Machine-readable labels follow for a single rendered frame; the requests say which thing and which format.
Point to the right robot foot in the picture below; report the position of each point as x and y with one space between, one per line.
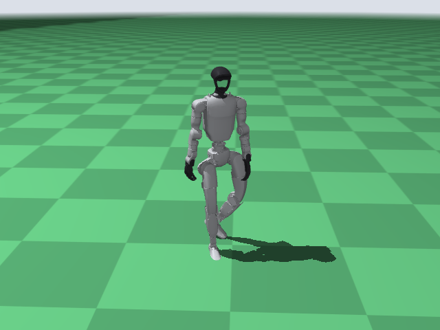
214 252

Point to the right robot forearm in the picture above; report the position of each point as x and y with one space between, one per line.
192 148

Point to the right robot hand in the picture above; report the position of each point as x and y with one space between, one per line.
189 170

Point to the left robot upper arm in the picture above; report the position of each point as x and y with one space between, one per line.
242 127

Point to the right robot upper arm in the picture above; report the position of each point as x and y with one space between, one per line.
198 106

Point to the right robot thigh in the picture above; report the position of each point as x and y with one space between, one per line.
209 184

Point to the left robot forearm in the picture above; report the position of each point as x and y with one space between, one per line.
245 145

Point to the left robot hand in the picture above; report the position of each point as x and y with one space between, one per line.
247 167

